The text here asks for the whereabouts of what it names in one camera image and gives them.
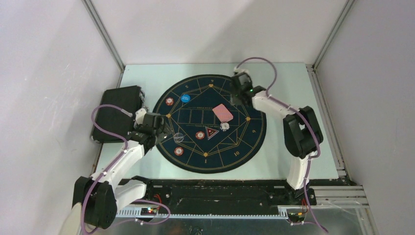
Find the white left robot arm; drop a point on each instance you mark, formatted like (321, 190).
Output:
(100, 196)

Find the red playing card deck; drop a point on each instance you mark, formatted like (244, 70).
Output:
(222, 113)

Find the clear round button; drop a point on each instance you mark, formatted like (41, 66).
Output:
(178, 137)

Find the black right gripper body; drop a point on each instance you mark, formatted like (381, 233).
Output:
(235, 94)

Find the black carrying case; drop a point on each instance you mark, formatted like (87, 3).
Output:
(130, 99)

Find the round dark poker mat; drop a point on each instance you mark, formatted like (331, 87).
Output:
(225, 151)

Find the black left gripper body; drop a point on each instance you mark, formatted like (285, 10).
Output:
(163, 131)

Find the red triangular marker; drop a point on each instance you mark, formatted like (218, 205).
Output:
(210, 132)

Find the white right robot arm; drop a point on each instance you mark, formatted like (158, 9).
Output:
(301, 130)

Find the red poker chip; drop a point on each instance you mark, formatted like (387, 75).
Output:
(178, 151)
(200, 135)
(169, 101)

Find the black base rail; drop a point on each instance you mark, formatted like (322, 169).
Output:
(220, 197)

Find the white dealer button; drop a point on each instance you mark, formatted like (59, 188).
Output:
(224, 126)

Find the blue small blind button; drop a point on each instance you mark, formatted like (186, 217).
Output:
(185, 98)

